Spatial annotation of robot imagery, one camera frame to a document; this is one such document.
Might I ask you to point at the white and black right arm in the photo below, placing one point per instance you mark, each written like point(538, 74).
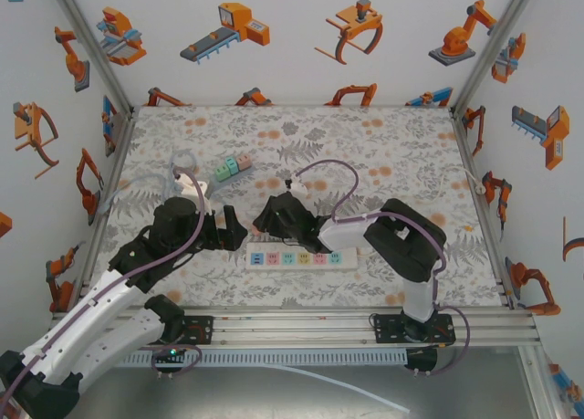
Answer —
point(406, 241)

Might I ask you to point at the salmon pink plug cube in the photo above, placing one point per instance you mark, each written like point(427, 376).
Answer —
point(257, 231)

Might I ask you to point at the mint green plug cube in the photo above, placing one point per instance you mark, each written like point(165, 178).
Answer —
point(223, 173)

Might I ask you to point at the white power strip colourful sockets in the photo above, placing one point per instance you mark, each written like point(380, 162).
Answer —
point(347, 259)

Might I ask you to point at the aluminium frame post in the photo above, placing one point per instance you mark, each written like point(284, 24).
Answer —
point(91, 45)
point(495, 42)

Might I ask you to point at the floral patterned table mat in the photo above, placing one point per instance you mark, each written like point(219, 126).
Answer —
point(319, 131)

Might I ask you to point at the dusty pink plug cube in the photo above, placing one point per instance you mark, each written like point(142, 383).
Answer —
point(244, 161)

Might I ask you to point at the wide aluminium base rail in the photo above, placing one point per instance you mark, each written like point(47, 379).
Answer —
point(292, 327)

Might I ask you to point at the teal plug cube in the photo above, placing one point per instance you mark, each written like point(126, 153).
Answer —
point(232, 165)

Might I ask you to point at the aluminium side rail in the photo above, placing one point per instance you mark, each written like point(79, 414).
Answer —
point(117, 163)
point(463, 145)

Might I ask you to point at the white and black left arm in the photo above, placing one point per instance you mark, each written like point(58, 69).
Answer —
point(86, 318)

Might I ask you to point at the black controller box with LED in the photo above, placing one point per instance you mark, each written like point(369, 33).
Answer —
point(169, 354)
point(422, 359)

